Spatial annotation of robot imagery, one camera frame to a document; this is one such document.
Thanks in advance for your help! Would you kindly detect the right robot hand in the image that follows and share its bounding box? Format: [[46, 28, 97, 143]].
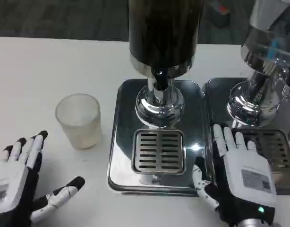
[[192, 124, 278, 227]]

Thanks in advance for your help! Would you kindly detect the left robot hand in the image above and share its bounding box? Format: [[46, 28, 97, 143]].
[[0, 130, 86, 227]]

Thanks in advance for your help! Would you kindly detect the clear ribbed glass cup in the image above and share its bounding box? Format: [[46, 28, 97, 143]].
[[55, 93, 102, 150]]

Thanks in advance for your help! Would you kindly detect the steel drip grid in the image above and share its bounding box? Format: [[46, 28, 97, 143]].
[[131, 129, 186, 175], [231, 129, 290, 173]]

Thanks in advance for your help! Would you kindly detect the clear drink dispenser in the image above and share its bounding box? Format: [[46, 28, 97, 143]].
[[226, 0, 290, 130]]

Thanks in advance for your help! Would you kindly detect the steel drip tray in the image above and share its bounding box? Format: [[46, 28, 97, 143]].
[[204, 77, 290, 196], [107, 79, 215, 197]]

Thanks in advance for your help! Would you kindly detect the black dispenser tap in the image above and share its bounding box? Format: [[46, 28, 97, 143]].
[[152, 68, 171, 104]]

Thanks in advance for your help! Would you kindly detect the grey box with orange patch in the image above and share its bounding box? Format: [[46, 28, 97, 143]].
[[204, 0, 230, 26]]

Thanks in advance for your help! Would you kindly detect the dark drink dispenser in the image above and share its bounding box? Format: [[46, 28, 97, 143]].
[[128, 0, 205, 130]]

